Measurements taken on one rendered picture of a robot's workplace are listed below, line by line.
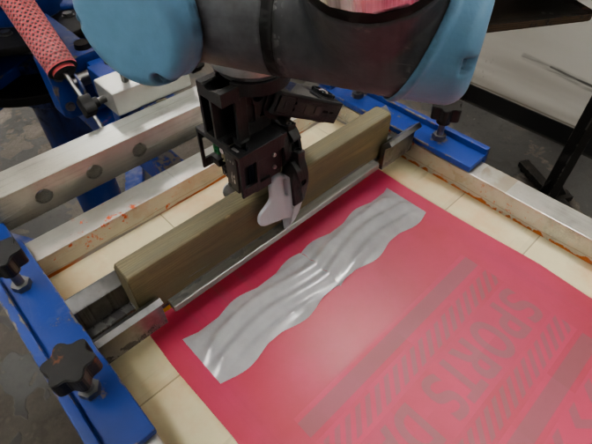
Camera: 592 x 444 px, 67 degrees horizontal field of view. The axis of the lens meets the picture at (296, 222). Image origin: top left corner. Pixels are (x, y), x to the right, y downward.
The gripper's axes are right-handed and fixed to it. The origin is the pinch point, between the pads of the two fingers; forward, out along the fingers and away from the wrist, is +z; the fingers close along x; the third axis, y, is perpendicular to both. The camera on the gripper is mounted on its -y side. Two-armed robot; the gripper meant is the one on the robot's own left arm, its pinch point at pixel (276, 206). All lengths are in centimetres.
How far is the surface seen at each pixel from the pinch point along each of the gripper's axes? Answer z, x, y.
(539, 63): 68, -36, -200
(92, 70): -3.3, -41.3, 2.8
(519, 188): 1.8, 19.1, -27.5
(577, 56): 59, -21, -200
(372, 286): 5.2, 14.3, -2.6
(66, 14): -1, -72, -6
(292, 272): 4.8, 6.3, 3.1
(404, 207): 4.7, 9.0, -16.0
